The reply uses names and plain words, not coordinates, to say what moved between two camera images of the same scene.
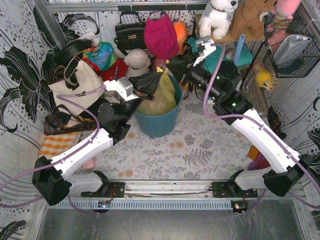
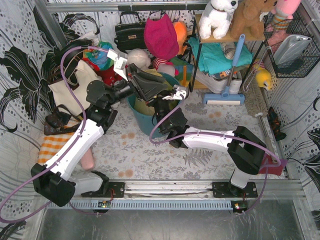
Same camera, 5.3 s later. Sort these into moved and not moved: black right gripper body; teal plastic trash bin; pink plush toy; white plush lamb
Moved: black right gripper body
Not moved: white plush lamb; teal plastic trash bin; pink plush toy
